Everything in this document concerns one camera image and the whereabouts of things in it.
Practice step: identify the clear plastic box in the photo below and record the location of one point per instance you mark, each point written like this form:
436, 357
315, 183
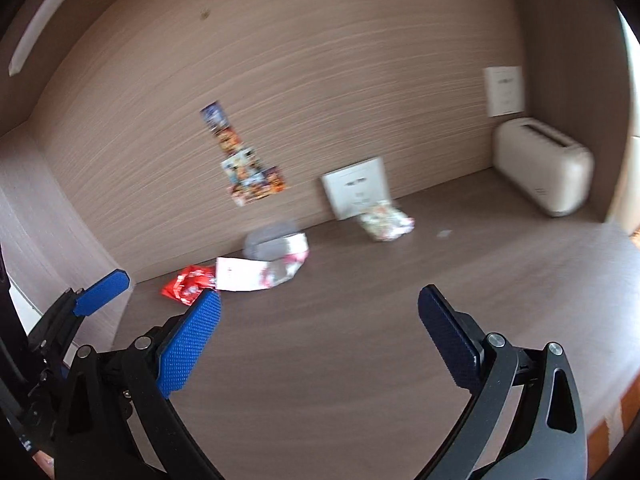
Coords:
270, 241

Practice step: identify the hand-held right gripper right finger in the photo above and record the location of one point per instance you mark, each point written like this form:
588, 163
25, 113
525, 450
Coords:
447, 345

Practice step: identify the white toaster-shaped device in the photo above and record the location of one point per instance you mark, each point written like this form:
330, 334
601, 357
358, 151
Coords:
542, 165

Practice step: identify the group of cartoon wall stickers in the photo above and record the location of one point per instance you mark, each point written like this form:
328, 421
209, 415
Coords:
242, 157

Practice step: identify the red snack packet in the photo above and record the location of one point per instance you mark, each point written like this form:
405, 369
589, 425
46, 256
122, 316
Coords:
187, 285

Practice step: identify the white light bar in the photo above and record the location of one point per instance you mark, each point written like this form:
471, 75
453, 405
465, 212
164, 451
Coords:
42, 17

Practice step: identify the small single wall sticker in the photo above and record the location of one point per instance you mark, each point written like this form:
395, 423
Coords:
204, 13

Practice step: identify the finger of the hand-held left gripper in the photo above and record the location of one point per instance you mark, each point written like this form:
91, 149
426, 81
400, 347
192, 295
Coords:
102, 286

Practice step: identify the white wall socket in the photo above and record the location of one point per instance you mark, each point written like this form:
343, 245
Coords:
356, 187
504, 91

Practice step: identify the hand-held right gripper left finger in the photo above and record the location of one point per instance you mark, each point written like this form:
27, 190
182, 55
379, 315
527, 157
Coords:
189, 345

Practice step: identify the printed snack packet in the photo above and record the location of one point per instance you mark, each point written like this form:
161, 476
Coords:
387, 220

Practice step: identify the pink and white wrapper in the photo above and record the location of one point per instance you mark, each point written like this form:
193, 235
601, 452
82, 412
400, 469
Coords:
250, 272

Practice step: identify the white padded headboard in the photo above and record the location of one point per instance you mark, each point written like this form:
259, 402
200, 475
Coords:
631, 125

